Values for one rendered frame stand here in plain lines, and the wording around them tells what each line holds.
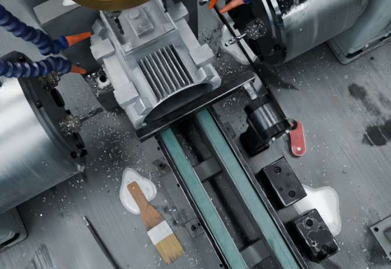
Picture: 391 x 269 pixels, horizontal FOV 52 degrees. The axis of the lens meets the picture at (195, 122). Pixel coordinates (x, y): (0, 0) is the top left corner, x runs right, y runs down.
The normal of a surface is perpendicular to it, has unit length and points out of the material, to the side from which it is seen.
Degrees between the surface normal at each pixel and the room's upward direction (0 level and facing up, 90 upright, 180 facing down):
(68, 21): 90
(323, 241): 0
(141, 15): 0
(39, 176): 69
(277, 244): 0
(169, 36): 90
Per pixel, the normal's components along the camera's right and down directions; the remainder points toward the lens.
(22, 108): 0.09, -0.06
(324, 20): 0.41, 0.62
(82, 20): 0.48, 0.84
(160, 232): -0.02, -0.26
